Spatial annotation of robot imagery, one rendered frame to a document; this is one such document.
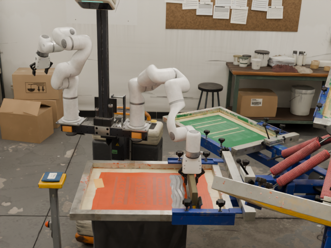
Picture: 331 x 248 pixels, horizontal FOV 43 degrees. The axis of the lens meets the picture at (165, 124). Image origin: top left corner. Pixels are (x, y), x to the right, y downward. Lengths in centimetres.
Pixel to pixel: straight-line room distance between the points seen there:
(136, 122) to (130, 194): 54
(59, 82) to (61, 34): 29
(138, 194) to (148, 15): 388
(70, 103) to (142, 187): 76
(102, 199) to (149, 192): 25
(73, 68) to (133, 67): 341
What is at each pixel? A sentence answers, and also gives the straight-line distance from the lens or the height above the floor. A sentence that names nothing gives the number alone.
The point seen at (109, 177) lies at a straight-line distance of 241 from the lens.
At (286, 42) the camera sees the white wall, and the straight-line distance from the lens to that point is 615.
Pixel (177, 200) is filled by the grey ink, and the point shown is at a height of 96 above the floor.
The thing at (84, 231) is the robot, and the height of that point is 16.
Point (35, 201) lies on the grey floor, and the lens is 414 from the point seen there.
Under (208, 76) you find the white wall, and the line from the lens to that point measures 601.
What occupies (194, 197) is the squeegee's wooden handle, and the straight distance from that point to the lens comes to 208.
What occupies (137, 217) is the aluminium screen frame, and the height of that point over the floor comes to 97.
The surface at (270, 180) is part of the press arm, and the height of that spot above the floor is 104.
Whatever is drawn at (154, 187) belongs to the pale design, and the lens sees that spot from 230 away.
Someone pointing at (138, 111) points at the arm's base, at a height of 125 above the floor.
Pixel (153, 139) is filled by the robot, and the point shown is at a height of 85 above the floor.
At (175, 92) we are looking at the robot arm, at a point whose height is 147.
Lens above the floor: 208
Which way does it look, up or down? 20 degrees down
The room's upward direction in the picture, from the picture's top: 2 degrees clockwise
